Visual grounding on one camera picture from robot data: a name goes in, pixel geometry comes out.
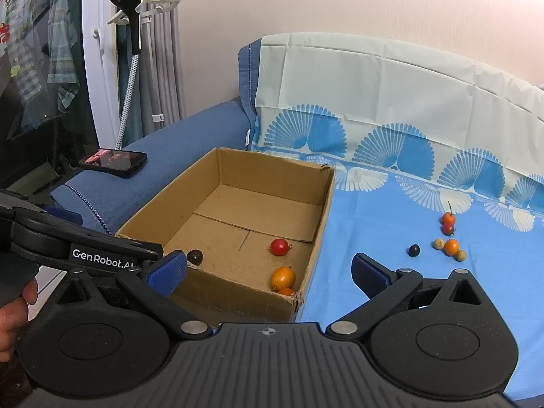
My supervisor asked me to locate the white hanger bracket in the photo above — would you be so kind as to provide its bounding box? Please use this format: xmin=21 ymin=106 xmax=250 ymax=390
xmin=107 ymin=0 xmax=191 ymax=25

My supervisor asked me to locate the blue denim sofa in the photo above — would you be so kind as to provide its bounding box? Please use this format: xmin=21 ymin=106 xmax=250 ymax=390
xmin=50 ymin=38 xmax=262 ymax=239

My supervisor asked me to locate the person's left hand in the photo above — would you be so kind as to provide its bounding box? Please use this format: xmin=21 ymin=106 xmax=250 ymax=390
xmin=0 ymin=281 xmax=40 ymax=362

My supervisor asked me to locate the white door frame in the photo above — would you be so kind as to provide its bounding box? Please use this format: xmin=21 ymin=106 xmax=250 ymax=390
xmin=81 ymin=0 xmax=122 ymax=149

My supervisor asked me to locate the braided steamer hose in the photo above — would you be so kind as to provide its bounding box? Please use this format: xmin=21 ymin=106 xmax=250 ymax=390
xmin=115 ymin=53 xmax=141 ymax=150

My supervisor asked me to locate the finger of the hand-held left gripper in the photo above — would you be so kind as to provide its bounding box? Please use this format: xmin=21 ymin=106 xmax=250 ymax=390
xmin=11 ymin=210 xmax=165 ymax=273
xmin=15 ymin=205 xmax=84 ymax=227

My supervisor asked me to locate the blue white fan print sheet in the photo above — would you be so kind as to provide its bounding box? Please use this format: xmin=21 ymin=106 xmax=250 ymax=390
xmin=249 ymin=32 xmax=544 ymax=402

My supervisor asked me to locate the brown cardboard box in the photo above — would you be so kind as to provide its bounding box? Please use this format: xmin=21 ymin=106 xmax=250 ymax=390
xmin=115 ymin=147 xmax=336 ymax=324

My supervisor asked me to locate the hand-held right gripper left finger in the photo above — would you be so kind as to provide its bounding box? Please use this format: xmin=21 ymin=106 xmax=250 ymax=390
xmin=55 ymin=251 xmax=213 ymax=341

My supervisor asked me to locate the plaid hanging shirt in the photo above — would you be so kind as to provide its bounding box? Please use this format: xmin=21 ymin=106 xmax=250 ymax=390
xmin=45 ymin=0 xmax=81 ymax=111

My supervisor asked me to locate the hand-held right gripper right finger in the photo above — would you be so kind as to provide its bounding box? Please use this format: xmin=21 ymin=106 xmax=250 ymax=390
xmin=325 ymin=253 xmax=496 ymax=341

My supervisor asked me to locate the grey curtain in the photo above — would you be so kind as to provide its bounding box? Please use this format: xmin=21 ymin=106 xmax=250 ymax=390
xmin=140 ymin=0 xmax=185 ymax=137

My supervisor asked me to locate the black smartphone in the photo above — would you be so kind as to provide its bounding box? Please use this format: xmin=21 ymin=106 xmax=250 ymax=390
xmin=78 ymin=149 xmax=148 ymax=178

